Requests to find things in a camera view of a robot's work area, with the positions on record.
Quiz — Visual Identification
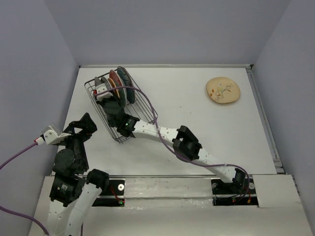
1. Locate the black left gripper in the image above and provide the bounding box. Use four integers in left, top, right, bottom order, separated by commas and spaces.
59, 111, 98, 169

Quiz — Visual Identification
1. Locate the black wire dish rack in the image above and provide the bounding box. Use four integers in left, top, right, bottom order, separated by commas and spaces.
84, 79, 158, 144

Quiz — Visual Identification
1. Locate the red plate with teal flower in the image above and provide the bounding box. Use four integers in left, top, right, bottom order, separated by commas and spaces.
109, 70, 127, 108

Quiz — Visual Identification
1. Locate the dark teal blossom plate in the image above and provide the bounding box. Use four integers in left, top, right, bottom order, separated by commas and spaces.
117, 66, 135, 104

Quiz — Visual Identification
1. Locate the white plate with teal rim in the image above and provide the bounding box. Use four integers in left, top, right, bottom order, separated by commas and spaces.
100, 77, 112, 90

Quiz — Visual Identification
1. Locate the woven bamboo tray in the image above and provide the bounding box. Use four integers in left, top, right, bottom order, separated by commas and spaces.
107, 78, 120, 98

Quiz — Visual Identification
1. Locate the grey plate with deer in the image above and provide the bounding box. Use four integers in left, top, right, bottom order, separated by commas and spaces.
94, 77, 104, 89

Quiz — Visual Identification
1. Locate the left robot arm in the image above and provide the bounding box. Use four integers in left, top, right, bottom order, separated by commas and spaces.
43, 113, 109, 236

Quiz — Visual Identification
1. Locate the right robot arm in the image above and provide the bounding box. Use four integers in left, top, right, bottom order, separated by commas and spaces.
97, 99, 248, 193

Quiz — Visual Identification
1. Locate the cream plate with bird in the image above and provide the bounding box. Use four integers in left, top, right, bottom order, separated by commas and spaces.
206, 77, 241, 104

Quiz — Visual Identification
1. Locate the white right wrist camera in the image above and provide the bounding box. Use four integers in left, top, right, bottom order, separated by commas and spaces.
94, 84, 113, 101

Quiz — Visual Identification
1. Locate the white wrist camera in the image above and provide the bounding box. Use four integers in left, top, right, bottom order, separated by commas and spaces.
34, 124, 71, 145
94, 84, 113, 101

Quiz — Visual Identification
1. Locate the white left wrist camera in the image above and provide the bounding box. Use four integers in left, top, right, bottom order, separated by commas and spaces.
34, 124, 71, 145

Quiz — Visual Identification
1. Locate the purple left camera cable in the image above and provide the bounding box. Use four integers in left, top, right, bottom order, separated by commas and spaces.
0, 142, 83, 236

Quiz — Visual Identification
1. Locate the purple camera cable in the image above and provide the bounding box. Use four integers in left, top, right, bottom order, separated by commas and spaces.
0, 142, 83, 236
94, 86, 252, 197

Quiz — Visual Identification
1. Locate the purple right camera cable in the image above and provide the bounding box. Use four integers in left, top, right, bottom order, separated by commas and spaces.
94, 86, 252, 197

